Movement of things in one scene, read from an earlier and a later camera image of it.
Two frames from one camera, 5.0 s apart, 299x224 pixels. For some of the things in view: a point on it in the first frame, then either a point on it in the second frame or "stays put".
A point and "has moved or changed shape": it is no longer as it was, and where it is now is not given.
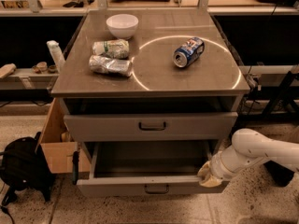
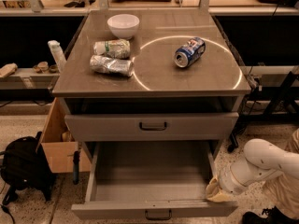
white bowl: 123,26 stays put
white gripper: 217,169 -> 225,181
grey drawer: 146,168 has moved or changed shape
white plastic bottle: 56,54 stays put
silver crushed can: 109,65 stays put
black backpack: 23,166 stays put
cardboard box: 57,146 stays put
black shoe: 278,175 -> 274,216
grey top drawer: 149,126 stays put
